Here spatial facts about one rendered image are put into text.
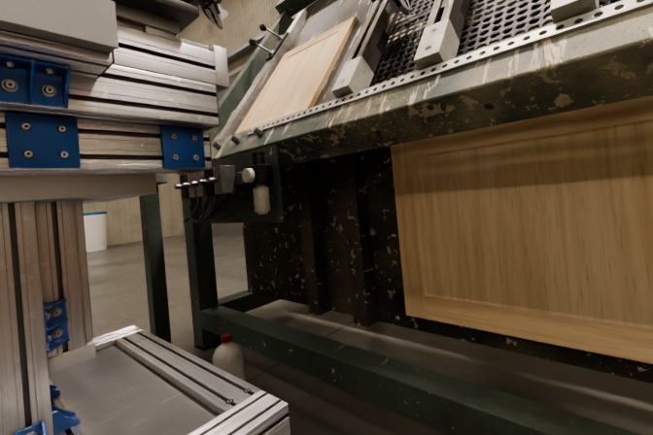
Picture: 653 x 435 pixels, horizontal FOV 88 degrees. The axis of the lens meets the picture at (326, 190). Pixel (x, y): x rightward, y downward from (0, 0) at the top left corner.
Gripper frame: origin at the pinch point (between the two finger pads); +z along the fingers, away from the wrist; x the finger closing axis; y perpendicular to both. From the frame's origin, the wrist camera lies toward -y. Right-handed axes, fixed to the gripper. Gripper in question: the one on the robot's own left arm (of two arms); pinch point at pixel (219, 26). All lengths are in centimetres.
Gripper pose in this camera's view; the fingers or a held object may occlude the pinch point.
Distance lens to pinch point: 157.0
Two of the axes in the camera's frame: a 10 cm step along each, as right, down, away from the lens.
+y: 5.6, -5.1, 6.5
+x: -7.3, 0.7, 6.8
